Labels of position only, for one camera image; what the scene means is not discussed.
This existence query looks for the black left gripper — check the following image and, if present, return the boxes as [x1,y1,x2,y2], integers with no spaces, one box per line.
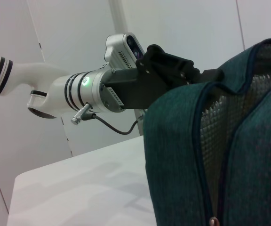
[100,44,225,111]

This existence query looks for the dark teal lunch bag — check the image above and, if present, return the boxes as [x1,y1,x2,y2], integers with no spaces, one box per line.
[143,39,271,226]

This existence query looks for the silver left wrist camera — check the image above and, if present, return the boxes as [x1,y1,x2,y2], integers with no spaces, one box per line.
[104,32,148,71]

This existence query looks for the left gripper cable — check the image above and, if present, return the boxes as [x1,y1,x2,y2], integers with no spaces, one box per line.
[71,103,148,135]

